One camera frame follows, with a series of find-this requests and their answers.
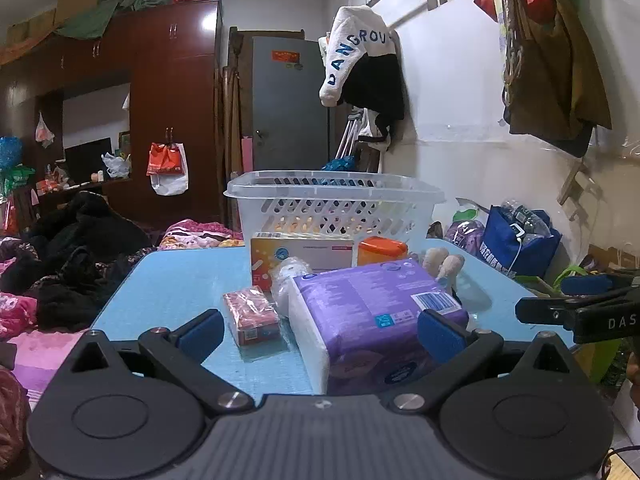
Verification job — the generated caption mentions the white orange medicine box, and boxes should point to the white orange medicine box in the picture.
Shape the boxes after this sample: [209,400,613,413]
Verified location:
[250,232,357,295]

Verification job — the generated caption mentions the blue tote bag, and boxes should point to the blue tote bag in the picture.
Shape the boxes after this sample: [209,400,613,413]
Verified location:
[480,205,564,279]

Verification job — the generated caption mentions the black clothes pile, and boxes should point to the black clothes pile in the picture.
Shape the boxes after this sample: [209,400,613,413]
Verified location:
[0,192,154,332]

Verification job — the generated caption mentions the pink board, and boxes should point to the pink board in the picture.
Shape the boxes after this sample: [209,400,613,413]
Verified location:
[239,135,255,174]

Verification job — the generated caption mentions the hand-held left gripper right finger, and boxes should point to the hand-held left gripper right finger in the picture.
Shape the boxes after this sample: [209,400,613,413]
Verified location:
[389,309,582,415]

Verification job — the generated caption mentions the brown hanging bag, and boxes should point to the brown hanging bag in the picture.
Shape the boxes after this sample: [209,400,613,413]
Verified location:
[502,0,614,157]

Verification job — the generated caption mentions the wooden wall bracket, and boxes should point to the wooden wall bracket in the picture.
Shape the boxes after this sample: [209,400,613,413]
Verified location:
[557,157,592,222]

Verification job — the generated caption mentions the green cloth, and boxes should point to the green cloth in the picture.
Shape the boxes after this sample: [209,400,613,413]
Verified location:
[54,0,182,41]

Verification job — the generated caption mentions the black monitor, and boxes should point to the black monitor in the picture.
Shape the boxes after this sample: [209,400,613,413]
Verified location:
[63,137,114,186]

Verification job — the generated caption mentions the red snack packet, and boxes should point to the red snack packet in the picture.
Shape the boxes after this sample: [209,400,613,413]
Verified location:
[222,286,281,347]

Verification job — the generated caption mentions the white plush toy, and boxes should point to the white plush toy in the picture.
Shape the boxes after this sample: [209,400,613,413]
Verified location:
[421,249,467,287]

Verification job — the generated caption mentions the clear plastic basket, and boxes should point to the clear plastic basket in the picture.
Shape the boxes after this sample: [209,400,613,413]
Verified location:
[225,171,447,261]

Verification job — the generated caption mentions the hanging bag with red contents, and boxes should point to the hanging bag with red contents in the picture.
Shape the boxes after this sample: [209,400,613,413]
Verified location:
[34,112,55,149]

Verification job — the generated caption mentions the floral blanket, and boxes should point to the floral blanket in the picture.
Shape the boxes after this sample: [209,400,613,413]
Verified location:
[157,218,246,251]

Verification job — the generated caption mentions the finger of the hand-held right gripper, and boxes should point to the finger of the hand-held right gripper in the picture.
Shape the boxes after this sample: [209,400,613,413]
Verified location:
[560,272,640,297]
[515,296,593,328]

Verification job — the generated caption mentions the clear plastic bag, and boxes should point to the clear plastic bag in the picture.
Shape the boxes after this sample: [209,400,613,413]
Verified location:
[269,257,315,319]

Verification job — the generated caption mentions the metal folding rack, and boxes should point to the metal folding rack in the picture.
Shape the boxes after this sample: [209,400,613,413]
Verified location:
[333,107,364,161]

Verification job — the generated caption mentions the green handled shopping bag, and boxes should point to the green handled shopping bag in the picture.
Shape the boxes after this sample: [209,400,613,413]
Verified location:
[515,264,628,387]

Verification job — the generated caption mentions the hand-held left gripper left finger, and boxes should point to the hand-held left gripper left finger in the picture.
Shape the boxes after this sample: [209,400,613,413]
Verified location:
[62,309,255,417]

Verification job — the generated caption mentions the grey door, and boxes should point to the grey door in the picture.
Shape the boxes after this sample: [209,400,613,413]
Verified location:
[250,36,335,174]

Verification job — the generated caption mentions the purple pad pack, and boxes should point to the purple pad pack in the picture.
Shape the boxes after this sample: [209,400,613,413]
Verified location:
[291,258,471,397]

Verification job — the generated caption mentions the cardboard box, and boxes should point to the cardboard box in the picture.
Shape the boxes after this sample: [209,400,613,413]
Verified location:
[5,10,57,47]
[54,0,112,27]

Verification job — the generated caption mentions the blue plastic bag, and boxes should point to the blue plastic bag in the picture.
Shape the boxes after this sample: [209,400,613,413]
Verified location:
[320,156,357,174]

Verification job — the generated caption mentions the orange lid container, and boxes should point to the orange lid container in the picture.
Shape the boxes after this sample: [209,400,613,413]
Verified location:
[357,236,409,267]

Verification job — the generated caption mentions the pink blanket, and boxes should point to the pink blanket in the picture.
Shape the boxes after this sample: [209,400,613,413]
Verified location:
[0,292,92,397]

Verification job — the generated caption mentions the orange white plastic bag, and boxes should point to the orange white plastic bag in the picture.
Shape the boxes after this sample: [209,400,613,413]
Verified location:
[146,142,190,196]

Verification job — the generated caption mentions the plastic water bottles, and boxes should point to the plastic water bottles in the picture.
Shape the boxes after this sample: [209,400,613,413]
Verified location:
[500,198,552,237]

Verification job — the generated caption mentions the white black garment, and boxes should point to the white black garment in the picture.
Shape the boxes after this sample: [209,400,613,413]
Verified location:
[356,107,394,154]

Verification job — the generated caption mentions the brown wooden wardrobe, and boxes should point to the brown wooden wardrobe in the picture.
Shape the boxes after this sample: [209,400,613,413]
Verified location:
[0,0,224,232]

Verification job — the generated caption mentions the white hoodie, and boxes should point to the white hoodie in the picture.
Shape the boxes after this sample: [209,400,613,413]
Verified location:
[318,5,402,107]

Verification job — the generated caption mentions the purple patterned bag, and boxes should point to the purple patterned bag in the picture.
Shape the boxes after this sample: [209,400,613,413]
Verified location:
[443,219,487,262]

